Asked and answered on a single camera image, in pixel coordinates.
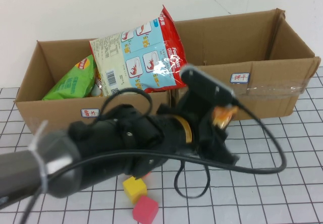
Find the white zip tie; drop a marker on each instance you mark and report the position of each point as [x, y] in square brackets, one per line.
[40, 168]

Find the dark pink foam cube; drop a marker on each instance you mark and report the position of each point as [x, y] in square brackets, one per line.
[146, 209]

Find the clear packing tape strip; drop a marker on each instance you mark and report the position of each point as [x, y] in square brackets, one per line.
[272, 90]

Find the white label on taped box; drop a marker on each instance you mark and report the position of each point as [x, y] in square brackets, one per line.
[240, 78]

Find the small brown snack packet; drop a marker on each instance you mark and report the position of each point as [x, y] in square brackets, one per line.
[223, 118]

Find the cardboard box with F2 print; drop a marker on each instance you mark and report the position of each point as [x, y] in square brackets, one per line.
[38, 108]

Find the white label on F2 box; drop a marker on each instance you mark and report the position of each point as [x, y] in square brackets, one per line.
[90, 112]

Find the red shrimp cracker bag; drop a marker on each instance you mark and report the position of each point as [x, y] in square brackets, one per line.
[113, 57]

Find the green chips bag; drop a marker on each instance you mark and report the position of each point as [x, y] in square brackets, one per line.
[68, 85]

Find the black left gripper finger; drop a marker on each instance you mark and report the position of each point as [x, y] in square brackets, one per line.
[208, 121]
[225, 150]

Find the taped cardboard box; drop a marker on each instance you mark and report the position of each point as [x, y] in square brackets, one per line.
[265, 100]

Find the grey and black left arm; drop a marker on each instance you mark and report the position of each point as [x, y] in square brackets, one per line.
[25, 166]

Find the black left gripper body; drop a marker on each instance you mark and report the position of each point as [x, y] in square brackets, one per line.
[202, 143]

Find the yellow foam cube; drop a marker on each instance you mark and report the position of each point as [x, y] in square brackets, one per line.
[135, 190]

